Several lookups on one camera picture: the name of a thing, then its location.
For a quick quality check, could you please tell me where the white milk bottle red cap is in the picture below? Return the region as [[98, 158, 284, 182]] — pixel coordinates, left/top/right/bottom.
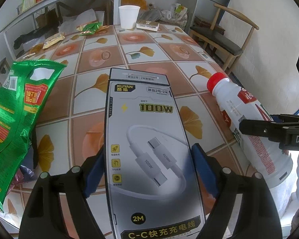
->
[[207, 72, 293, 188]]

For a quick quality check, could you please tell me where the grey charging cable box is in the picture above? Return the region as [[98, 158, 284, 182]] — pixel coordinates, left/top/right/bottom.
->
[[104, 68, 205, 238]]

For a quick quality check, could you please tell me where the green snack bag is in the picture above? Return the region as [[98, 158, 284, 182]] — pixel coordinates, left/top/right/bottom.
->
[[0, 59, 65, 209]]

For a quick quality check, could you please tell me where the white mattress blue trim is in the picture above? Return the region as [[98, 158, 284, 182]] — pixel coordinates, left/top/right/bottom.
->
[[228, 0, 299, 114]]

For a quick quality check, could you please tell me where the wooden chair right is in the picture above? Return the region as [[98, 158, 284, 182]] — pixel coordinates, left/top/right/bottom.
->
[[190, 3, 259, 75]]

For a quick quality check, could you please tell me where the yellow snack packet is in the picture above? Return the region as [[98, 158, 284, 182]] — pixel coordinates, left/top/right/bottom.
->
[[42, 32, 65, 50]]

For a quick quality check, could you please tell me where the white paper cup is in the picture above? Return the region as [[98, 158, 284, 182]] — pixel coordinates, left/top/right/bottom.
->
[[119, 5, 140, 29]]

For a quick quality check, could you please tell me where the small green snack packet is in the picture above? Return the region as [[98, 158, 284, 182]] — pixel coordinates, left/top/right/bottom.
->
[[80, 22, 101, 36]]

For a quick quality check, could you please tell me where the orange plastic bag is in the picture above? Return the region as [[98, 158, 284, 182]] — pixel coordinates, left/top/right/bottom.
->
[[121, 0, 149, 11]]

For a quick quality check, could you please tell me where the green packet on shelf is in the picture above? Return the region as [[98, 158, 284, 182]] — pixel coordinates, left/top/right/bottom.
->
[[21, 0, 36, 12]]

